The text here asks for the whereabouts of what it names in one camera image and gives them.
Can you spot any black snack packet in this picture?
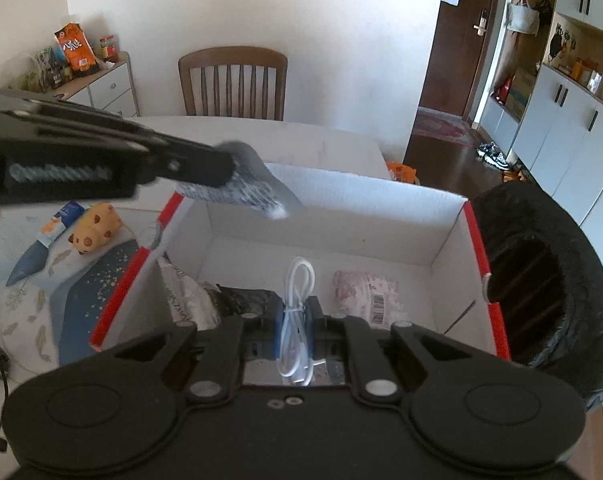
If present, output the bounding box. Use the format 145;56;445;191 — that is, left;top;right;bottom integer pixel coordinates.
215;284;285;319

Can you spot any pair of sneakers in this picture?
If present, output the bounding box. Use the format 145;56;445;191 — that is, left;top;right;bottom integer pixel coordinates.
476;142;518;171

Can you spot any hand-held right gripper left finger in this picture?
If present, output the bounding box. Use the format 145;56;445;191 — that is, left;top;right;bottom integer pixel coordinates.
116;305;285;403

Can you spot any white and wood wall cabinet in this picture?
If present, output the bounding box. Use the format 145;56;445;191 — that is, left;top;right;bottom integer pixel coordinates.
474;0;603;243

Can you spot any silver snack bag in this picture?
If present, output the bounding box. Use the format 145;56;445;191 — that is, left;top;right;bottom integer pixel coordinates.
156;254;223;332

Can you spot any white desktop with blue print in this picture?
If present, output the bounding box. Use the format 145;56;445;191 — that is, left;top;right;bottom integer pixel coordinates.
0;115;398;411

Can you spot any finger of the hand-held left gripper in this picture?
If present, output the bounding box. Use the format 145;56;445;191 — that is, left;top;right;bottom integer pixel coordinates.
140;130;237;187

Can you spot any cardboard box in cabinet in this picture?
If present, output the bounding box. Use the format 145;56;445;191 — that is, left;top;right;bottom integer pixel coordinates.
505;67;537;119

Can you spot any large orange snack bag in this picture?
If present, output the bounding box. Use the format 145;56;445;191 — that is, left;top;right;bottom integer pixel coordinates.
54;22;100;79

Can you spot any blue snack packet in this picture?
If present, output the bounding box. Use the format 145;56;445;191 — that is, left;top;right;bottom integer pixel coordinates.
40;201;86;249

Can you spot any orange plush animal toy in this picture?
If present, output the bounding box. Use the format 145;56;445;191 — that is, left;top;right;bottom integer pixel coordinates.
68;202;123;255

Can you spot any white usb cable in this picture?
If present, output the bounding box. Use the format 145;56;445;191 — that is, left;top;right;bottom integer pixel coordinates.
275;257;318;389

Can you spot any red bag in cabinet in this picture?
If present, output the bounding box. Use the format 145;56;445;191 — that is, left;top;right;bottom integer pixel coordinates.
492;76;515;104

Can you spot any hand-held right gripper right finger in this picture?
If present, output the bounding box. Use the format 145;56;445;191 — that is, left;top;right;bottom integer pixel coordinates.
306;297;475;403

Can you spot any red patterned rug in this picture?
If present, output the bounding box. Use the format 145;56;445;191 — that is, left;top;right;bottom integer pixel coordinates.
410;107;478;145

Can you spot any brown wooden door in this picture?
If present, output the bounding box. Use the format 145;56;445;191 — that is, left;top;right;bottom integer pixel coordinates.
418;0;505;122

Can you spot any white tissue pack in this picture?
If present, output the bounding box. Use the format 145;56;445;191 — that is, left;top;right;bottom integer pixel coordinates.
174;141;303;221

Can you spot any brown wooden chair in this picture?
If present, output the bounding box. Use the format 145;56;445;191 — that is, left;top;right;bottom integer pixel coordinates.
178;46;288;121

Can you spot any white sideboard with wooden top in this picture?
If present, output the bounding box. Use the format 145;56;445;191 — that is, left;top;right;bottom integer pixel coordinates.
51;51;140;119

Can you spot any hanging white tote bag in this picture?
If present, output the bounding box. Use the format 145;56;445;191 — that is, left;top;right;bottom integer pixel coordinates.
505;0;540;37

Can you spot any pink clear snack packet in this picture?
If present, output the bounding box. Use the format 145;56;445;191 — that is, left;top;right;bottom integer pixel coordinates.
331;270;410;329

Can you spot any orange plastic bag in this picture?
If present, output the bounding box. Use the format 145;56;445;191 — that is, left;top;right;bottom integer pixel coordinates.
385;161;419;185

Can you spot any red cardboard box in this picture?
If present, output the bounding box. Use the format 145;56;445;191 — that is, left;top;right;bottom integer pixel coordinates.
90;162;512;363

